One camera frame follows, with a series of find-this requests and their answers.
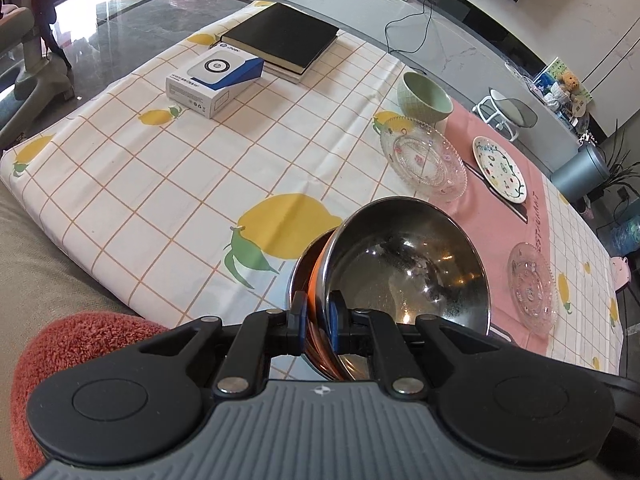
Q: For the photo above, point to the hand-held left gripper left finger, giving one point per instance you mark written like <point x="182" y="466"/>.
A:
<point x="299" y="325"/>

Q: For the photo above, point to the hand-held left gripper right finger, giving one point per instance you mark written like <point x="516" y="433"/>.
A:
<point x="337" y="325"/>

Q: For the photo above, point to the small clear glass plate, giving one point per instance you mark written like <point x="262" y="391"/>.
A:
<point x="532" y="290"/>

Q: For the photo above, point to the white fruit-print plate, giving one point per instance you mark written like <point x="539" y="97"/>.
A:
<point x="500" y="170"/>

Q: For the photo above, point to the green ceramic bowl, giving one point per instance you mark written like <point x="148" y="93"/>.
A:
<point x="425" y="105"/>

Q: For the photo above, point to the pink piggy figure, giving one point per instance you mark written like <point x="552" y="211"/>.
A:
<point x="621" y="270"/>

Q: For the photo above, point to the blue water bottle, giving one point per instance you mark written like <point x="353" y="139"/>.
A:
<point x="625" y="240"/>

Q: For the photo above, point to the pink placemat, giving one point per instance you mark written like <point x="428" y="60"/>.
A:
<point x="480" y="225"/>

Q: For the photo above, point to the large floral glass plate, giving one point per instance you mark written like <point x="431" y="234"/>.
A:
<point x="425" y="160"/>

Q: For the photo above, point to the lemon-print checked tablecloth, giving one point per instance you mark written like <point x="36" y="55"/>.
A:
<point x="150" y="185"/>

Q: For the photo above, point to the grey trash can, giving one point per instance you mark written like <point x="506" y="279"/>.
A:
<point x="580" y="170"/>

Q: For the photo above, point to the spiky potted plant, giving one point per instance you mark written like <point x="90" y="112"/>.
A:
<point x="617" y="160"/>

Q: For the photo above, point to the red towel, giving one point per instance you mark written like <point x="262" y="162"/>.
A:
<point x="60" y="350"/>

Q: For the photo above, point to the white and blue box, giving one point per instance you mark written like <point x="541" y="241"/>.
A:
<point x="215" y="90"/>

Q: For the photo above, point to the beige sofa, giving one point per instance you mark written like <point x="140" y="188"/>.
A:
<point x="40" y="270"/>

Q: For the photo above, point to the white round stool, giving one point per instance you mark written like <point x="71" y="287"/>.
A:
<point x="515" y="110"/>

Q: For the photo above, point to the black hardcover book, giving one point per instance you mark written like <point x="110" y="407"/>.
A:
<point x="280" y="35"/>

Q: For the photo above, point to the grey marble cabinet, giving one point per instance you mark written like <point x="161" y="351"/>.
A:
<point x="470" y="55"/>

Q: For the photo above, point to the teddy bear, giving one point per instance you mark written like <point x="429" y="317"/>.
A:
<point x="567" y="82"/>

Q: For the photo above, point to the colourful picture card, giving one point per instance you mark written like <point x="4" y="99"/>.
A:
<point x="557" y="67"/>

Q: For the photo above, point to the grey chair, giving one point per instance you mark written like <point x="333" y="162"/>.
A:
<point x="25" y="55"/>

